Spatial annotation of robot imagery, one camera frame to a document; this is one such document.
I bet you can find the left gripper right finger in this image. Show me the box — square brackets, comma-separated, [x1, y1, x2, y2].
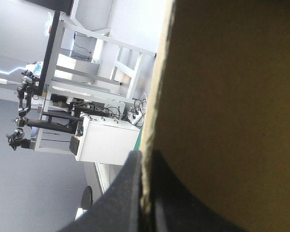
[150, 149, 247, 232]

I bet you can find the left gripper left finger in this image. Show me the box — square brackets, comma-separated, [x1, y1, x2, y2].
[58, 150, 143, 232]

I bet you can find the brown cardboard box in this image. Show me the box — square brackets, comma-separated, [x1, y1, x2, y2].
[139, 0, 290, 232]

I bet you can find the black jointed robot arm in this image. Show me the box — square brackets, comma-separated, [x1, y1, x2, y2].
[5, 117, 43, 151]
[16, 69, 40, 119]

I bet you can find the white cabinet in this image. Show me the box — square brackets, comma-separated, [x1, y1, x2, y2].
[69, 115, 141, 166]

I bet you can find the white power strip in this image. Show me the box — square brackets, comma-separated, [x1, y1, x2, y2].
[128, 111, 145, 127]

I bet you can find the white frame table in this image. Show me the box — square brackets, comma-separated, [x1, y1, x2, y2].
[33, 11, 158, 155]

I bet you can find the dark wall display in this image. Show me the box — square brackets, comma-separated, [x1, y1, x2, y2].
[24, 0, 74, 15]

